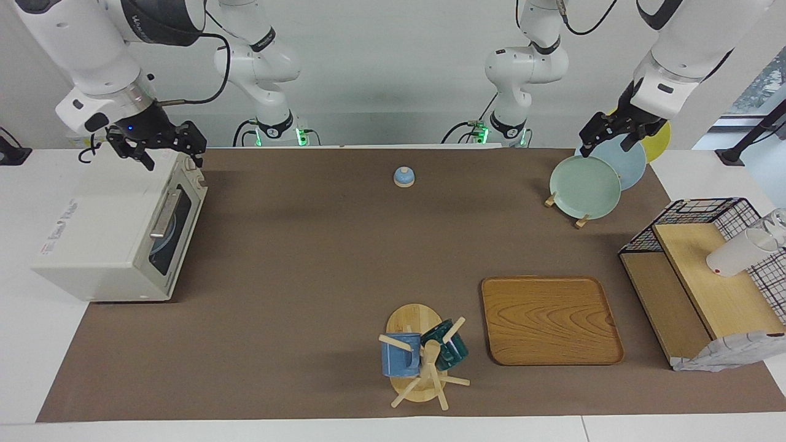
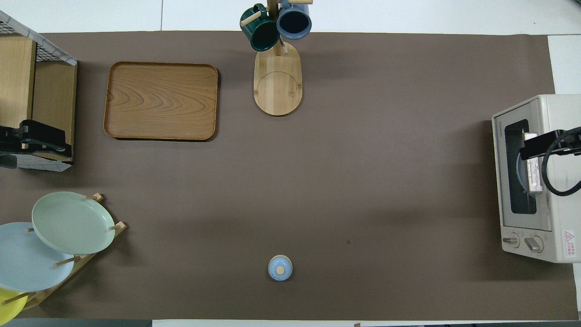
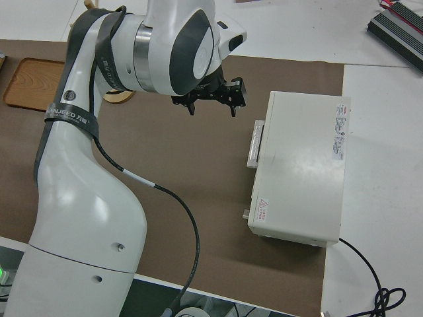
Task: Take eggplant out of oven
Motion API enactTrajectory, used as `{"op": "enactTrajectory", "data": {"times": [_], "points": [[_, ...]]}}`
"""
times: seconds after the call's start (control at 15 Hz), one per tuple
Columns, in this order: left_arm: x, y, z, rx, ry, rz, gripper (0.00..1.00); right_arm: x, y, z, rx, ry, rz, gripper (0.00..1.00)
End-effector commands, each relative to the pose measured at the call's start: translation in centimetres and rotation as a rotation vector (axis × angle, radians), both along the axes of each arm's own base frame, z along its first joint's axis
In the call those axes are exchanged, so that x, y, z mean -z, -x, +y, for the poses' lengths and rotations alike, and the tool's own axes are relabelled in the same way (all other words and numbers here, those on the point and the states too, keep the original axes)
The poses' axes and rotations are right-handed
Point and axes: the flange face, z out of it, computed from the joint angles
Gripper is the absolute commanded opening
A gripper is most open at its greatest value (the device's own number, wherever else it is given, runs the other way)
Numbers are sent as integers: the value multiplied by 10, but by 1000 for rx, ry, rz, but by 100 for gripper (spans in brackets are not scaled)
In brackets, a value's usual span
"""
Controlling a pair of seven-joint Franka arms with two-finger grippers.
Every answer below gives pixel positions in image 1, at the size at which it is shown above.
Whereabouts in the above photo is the glass oven door with handle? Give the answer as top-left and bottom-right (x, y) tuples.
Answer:
(146, 166), (208, 301)

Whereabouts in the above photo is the small light blue plate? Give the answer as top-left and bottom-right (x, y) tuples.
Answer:
(150, 206), (182, 258)

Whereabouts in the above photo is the white toaster oven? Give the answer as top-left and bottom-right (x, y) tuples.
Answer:
(32, 150), (208, 303)

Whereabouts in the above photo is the large light blue plate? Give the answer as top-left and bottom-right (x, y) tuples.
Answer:
(575, 135), (647, 191)

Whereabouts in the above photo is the yellow plate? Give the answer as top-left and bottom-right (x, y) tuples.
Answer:
(608, 108), (671, 163)

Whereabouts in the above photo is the pale green plate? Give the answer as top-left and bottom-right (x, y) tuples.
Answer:
(550, 155), (622, 220)

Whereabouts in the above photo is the wooden plate rack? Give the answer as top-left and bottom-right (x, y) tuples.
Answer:
(544, 192), (591, 229)

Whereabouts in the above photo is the black stand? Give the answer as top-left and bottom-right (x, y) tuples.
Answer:
(715, 98), (786, 166)

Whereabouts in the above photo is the white plastic cup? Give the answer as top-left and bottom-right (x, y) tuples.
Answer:
(706, 228), (779, 277)

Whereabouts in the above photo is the clear glass cup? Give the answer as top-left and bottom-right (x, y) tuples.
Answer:
(758, 209), (786, 249)

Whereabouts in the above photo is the brown table mat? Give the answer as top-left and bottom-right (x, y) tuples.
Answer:
(36, 147), (786, 423)

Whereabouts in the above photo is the wooden step shelf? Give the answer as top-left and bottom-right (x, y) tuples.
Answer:
(619, 222), (786, 369)

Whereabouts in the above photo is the wooden serving tray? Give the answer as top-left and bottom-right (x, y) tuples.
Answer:
(481, 276), (625, 366)

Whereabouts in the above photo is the grey patterned cloth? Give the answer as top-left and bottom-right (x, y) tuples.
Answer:
(672, 330), (786, 373)

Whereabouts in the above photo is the wooden mug tree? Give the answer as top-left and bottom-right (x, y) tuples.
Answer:
(378, 304), (471, 411)

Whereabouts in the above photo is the dark green mug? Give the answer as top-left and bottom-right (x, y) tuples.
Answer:
(420, 319), (469, 371)

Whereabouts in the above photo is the blue mug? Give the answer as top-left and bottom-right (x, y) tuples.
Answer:
(381, 333), (423, 378)

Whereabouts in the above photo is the black right base cable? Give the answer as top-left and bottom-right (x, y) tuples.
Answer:
(233, 118), (260, 147)

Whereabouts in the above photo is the black base cable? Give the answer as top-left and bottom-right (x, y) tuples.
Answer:
(233, 118), (260, 147)
(441, 92), (499, 145)

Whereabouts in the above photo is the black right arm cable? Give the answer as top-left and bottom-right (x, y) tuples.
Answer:
(157, 9), (232, 106)

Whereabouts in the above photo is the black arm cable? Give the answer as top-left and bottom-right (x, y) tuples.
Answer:
(556, 0), (618, 36)
(157, 9), (232, 106)

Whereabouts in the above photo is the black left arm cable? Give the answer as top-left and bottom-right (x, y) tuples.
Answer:
(556, 0), (618, 36)

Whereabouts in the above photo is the black wire basket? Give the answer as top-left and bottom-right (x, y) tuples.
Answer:
(619, 198), (786, 326)

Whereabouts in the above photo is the black left base cable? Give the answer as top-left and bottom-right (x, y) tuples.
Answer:
(441, 92), (499, 145)

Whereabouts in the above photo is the black device with cable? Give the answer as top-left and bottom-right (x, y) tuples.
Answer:
(0, 127), (33, 166)

